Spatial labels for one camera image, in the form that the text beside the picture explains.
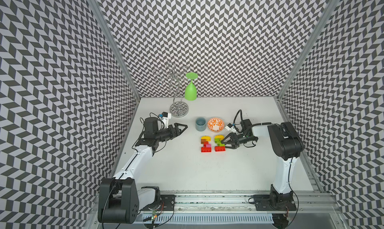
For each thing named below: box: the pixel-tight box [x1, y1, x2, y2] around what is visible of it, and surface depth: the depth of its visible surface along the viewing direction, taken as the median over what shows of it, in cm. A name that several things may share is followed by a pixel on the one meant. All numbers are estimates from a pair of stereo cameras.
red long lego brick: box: [201, 144, 212, 153], surface depth 91 cm
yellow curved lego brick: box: [200, 135, 211, 141], surface depth 97 cm
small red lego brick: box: [214, 146, 226, 152], surface depth 91 cm
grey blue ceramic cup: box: [195, 117, 207, 132], surface depth 101 cm
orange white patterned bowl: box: [207, 117, 225, 133], surface depth 102 cm
